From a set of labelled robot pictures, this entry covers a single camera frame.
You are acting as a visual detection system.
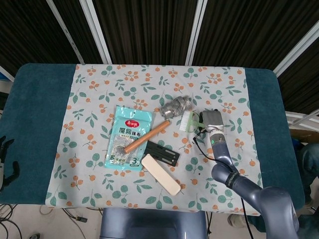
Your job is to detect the floral print tablecloth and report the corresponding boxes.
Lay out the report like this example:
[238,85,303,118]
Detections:
[45,63,265,216]

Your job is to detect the cream rectangular case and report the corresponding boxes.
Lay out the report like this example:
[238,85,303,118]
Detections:
[140,153,182,198]

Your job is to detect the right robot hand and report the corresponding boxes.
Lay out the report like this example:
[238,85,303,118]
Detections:
[199,108,226,136]

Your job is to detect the wooden rolling pin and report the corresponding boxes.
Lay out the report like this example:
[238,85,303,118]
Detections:
[123,119,171,153]

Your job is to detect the black slotted plastic board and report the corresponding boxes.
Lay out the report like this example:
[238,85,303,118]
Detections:
[142,139,181,167]

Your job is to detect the grey white shoe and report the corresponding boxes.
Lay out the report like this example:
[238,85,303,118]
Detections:
[227,214,247,229]

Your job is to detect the teal dishcloth package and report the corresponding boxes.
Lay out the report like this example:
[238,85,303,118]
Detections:
[103,105,154,172]

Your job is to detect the green white brush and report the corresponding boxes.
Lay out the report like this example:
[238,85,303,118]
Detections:
[179,111,206,133]

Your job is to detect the person leg blue jeans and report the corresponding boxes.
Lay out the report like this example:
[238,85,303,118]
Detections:
[292,138,319,201]

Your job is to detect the blue robot torso base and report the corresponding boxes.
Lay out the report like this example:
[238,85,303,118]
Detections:
[99,207,208,239]

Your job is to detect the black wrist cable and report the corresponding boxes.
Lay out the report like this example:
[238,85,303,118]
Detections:
[191,131,218,163]

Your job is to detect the double white metal frame post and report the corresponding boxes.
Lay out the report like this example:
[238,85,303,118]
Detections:
[79,0,112,64]

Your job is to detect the teal table cover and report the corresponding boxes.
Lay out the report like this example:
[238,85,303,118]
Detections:
[0,62,306,218]

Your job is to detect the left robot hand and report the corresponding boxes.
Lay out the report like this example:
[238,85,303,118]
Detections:
[0,135,21,193]

